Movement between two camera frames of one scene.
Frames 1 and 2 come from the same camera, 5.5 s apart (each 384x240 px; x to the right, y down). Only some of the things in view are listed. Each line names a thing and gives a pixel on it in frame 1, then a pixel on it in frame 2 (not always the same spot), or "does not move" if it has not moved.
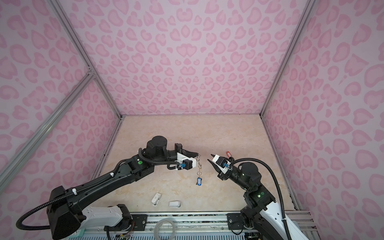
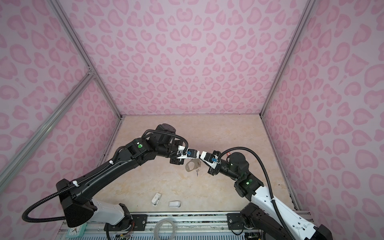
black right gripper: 222,176 to 212,171
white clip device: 155,200 does not move
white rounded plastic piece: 174,204 does not move
